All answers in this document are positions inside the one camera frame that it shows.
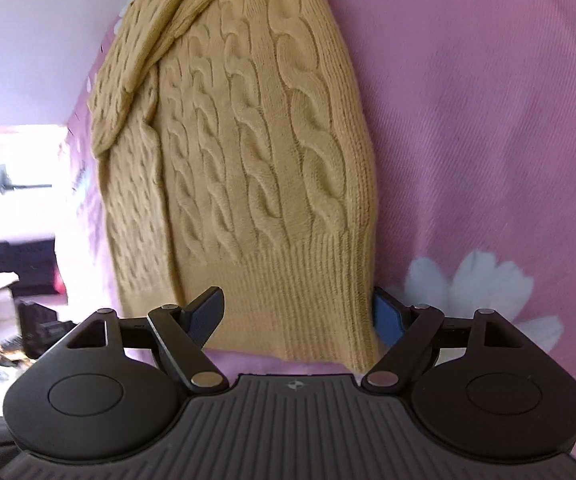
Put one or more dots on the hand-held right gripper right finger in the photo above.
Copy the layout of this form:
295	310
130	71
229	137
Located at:
385	320

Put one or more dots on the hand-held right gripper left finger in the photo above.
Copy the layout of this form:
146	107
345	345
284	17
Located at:
203	320

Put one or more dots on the pink floral bedsheet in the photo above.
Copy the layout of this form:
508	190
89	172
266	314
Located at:
467	135

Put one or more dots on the black box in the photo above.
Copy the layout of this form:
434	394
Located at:
43	327

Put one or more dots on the dark furniture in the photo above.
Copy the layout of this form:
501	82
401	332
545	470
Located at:
28	265

